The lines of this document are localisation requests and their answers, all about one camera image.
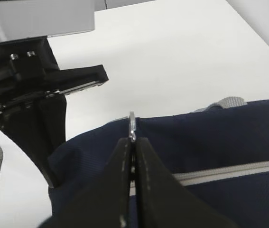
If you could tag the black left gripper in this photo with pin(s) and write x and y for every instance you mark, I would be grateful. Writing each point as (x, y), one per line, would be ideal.
(29, 70)

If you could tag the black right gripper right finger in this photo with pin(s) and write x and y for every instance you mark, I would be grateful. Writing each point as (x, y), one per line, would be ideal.
(162, 202)

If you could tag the navy and white lunch bag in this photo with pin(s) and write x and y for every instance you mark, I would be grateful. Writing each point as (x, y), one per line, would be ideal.
(220, 154)

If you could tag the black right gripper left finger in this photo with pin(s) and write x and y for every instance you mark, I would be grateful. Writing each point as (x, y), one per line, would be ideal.
(105, 202)

